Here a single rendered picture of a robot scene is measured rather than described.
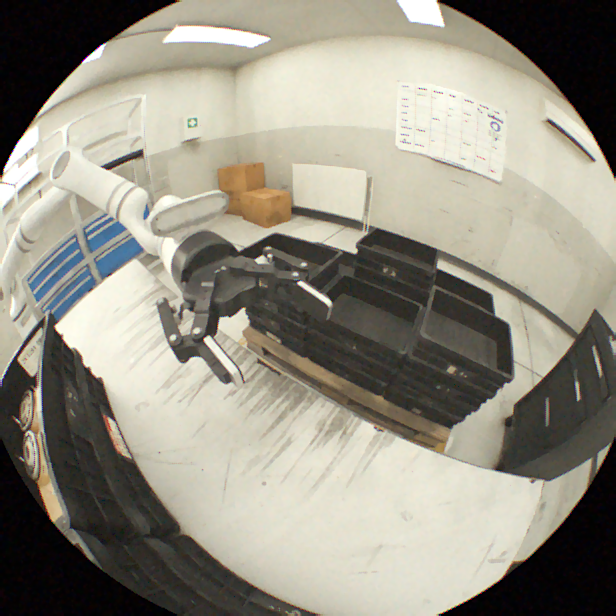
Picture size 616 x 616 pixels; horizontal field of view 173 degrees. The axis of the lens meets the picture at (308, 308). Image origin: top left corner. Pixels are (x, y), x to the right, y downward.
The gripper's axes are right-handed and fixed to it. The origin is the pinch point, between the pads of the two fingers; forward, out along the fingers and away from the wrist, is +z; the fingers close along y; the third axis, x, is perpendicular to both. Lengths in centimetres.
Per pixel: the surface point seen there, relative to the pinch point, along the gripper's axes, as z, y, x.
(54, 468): -3.1, 27.5, -1.3
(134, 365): -31.1, 18.4, -26.3
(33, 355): -34, 41, -8
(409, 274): -7, -84, -36
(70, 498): 0.0, 27.2, -1.9
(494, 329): 39, -78, -31
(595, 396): 94, -54, -6
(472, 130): -14, -239, 76
